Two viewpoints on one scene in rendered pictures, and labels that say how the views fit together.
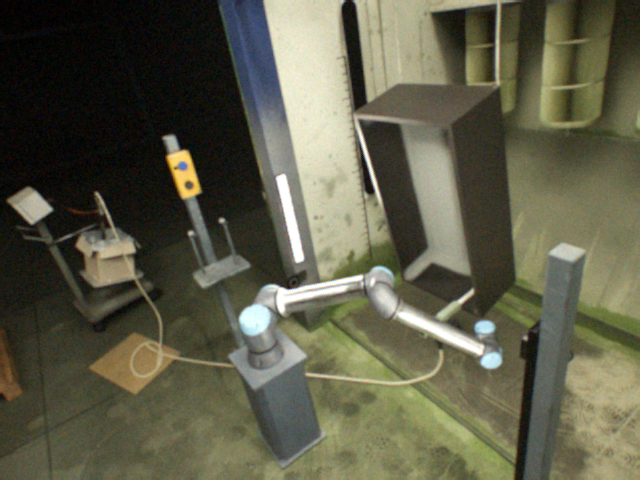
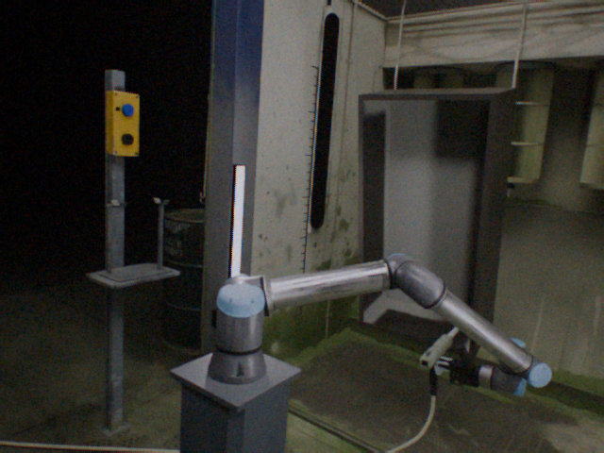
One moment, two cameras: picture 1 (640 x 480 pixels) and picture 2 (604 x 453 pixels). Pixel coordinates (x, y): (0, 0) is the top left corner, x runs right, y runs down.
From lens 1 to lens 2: 1.12 m
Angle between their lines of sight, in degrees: 30
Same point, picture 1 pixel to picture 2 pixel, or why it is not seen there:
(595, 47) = (542, 112)
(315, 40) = (299, 37)
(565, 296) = not seen: outside the picture
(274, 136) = (243, 117)
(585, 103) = (532, 161)
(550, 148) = not seen: hidden behind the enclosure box
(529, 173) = not seen: hidden behind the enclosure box
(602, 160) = (536, 226)
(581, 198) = (521, 260)
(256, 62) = (246, 25)
